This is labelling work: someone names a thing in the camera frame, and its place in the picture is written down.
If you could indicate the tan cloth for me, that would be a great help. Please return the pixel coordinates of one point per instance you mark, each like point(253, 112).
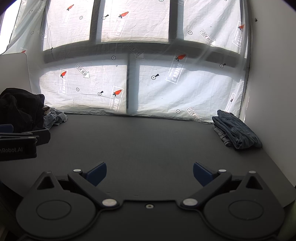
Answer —
point(47, 109)

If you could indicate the dark cloth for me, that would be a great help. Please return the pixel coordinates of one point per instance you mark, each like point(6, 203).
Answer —
point(18, 109)

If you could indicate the folded grey garment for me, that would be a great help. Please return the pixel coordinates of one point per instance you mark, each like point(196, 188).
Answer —
point(222, 136)

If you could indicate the light blue-grey shirt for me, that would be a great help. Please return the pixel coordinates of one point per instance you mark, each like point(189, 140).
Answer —
point(55, 118)

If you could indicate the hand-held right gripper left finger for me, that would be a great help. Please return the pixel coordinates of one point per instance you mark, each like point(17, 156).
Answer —
point(97, 173)

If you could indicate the printed white sheet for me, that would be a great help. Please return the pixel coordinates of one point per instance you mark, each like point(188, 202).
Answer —
point(92, 78)

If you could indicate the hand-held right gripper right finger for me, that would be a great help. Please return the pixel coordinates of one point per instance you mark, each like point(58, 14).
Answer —
point(203, 173)

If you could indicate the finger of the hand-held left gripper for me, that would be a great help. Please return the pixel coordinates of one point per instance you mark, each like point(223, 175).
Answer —
point(5, 128)
point(40, 136)

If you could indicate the folded blue jeans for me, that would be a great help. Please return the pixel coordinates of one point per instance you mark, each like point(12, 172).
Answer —
point(238, 129)

